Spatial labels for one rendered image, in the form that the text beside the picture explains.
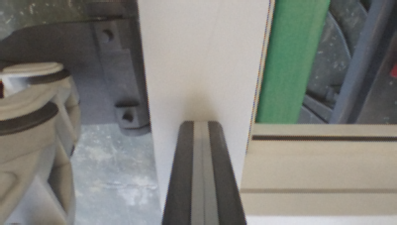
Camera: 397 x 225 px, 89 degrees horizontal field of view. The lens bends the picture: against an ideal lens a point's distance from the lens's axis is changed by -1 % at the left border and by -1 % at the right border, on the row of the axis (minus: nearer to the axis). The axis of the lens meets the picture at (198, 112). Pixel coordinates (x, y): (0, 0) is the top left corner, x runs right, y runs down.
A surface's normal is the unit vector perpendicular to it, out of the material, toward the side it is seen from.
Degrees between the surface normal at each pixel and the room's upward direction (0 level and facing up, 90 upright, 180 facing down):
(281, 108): 0
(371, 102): 0
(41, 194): 11
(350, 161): 90
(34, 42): 0
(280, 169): 90
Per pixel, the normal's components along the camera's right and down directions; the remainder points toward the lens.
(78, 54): 0.00, 0.47
